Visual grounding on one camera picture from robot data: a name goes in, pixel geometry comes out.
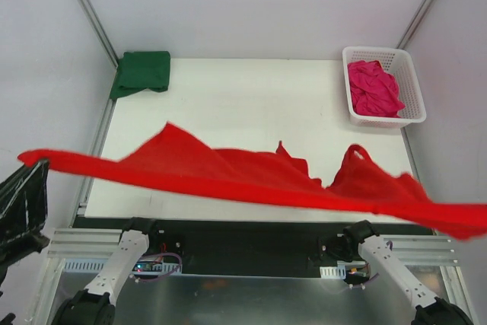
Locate red t shirt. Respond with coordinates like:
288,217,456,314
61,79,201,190
18,124,486,240

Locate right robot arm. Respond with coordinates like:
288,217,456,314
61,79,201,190
325,220,473,324

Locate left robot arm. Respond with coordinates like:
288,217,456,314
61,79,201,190
1,160,161,324

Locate folded green t shirt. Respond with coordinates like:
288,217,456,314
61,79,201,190
110,51,171,100

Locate pink t shirt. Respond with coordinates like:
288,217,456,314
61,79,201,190
347,60,405,118

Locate white plastic basket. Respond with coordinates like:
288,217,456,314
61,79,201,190
342,46,426,129

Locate left white cable duct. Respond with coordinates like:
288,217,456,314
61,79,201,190
64,259,182,276

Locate white cable duct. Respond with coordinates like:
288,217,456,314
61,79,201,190
320,265,347,280
64,259,182,276

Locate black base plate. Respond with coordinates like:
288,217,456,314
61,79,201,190
72,216,436,276

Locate right white cable duct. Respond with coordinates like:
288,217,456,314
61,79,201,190
320,265,347,280

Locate aluminium frame rail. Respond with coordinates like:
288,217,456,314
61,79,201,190
383,235,460,266

